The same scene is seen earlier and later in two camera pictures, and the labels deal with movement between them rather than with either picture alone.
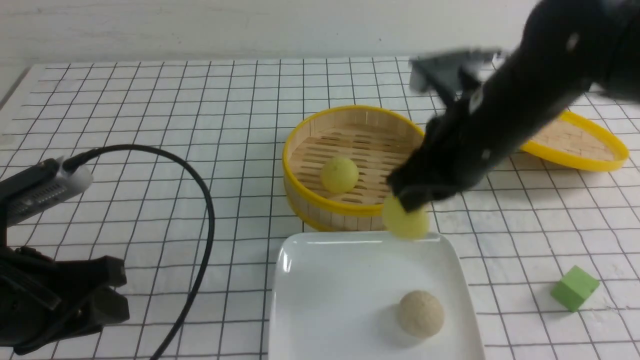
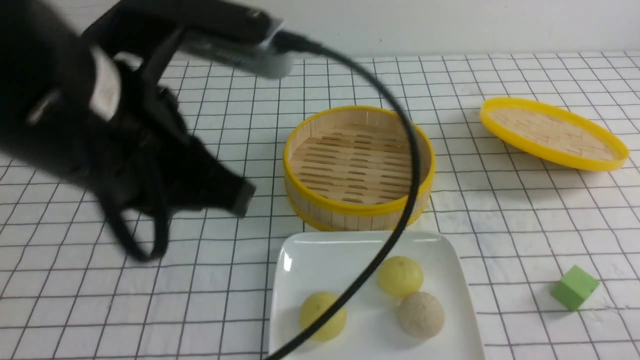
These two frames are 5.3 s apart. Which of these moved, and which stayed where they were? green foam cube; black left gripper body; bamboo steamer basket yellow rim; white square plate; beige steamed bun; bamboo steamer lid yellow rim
Moved: black left gripper body
Stayed: bamboo steamer basket yellow rim; white square plate; beige steamed bun; bamboo steamer lid yellow rim; green foam cube
